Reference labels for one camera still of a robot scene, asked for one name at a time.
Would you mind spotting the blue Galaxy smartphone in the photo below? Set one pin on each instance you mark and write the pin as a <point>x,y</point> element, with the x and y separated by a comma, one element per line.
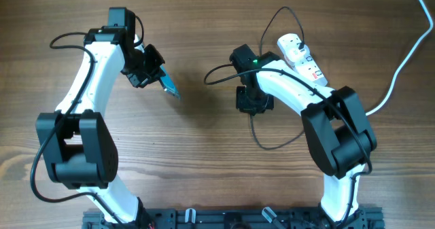
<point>168,84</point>

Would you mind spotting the white USB charger plug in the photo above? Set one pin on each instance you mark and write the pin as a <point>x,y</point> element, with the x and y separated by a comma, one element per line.
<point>293,54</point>

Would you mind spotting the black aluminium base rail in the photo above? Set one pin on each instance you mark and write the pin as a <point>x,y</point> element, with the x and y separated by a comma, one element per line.
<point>297,217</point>

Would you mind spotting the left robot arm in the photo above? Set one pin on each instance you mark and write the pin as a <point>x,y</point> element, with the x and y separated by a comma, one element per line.
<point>75,143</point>

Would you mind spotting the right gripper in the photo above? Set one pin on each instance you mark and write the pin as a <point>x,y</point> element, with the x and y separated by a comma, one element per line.
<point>245,107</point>

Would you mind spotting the white power strip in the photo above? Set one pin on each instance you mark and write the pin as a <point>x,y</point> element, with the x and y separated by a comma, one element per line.
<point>308,67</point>

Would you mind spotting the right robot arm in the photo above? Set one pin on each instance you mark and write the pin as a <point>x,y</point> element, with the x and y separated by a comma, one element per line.
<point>338,133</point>

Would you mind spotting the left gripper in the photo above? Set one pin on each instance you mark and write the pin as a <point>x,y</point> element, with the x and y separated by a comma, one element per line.
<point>155,73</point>

